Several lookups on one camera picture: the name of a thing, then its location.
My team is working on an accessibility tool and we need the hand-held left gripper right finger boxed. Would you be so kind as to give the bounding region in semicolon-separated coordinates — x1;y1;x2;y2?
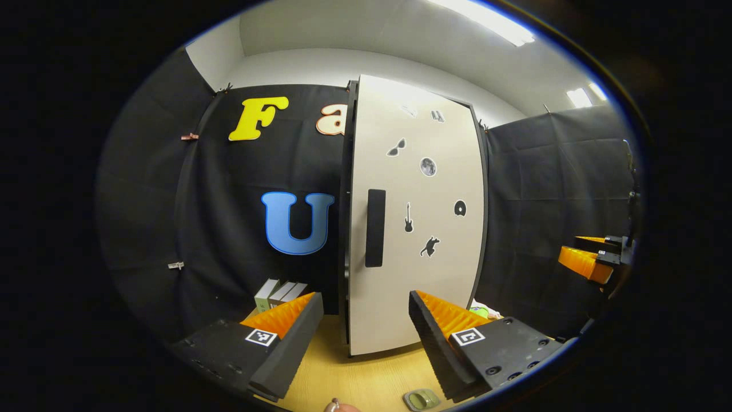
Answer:
408;290;566;403

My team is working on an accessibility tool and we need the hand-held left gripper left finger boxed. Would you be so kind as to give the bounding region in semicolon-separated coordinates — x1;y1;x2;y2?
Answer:
172;292;324;403

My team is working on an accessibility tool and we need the grey green coaster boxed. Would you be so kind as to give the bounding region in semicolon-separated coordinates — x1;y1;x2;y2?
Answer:
403;389;441;411

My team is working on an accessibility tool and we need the dark grey cabinet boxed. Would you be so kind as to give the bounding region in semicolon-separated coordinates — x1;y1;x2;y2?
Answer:
337;74;490;359

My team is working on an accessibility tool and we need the black door handle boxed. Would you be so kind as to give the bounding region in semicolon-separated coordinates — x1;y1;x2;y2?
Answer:
365;189;387;268

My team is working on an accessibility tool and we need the green book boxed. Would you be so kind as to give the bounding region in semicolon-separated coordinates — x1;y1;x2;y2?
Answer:
254;279;281;312

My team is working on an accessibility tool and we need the black backdrop cloth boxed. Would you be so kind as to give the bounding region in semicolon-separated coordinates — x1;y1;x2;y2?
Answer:
94;49;644;344

